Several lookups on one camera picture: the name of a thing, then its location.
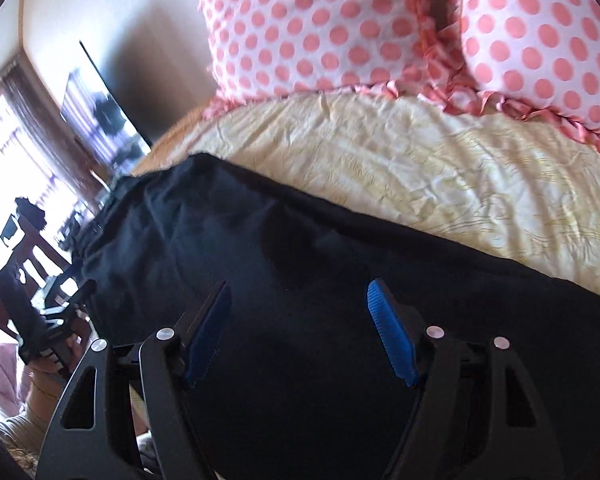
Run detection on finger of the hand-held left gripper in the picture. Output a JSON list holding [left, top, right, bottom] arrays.
[[44, 274, 98, 317]]

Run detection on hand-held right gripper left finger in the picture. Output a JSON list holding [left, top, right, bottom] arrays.
[[36, 280, 233, 480]]

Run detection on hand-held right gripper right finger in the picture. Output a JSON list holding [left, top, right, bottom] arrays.
[[366, 278, 567, 480]]

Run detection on black pants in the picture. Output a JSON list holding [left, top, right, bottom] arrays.
[[77, 152, 600, 480]]

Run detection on person's left forearm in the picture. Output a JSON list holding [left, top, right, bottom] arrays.
[[0, 402, 51, 468]]

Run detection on person's left hand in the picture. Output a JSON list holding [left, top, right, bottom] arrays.
[[24, 349, 76, 411]]

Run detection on dark wooden chair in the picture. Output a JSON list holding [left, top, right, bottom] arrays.
[[0, 198, 93, 341]]

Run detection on brown curtain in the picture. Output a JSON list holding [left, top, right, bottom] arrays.
[[0, 60, 112, 198]]

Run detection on cream patterned bed cover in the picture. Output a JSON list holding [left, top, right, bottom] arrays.
[[130, 87, 600, 306]]

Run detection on dark flat screen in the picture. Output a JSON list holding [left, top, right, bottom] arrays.
[[60, 40, 154, 167]]

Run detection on pink polka dot pillow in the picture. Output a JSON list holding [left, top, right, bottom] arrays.
[[425, 0, 600, 158], [175, 0, 461, 121]]

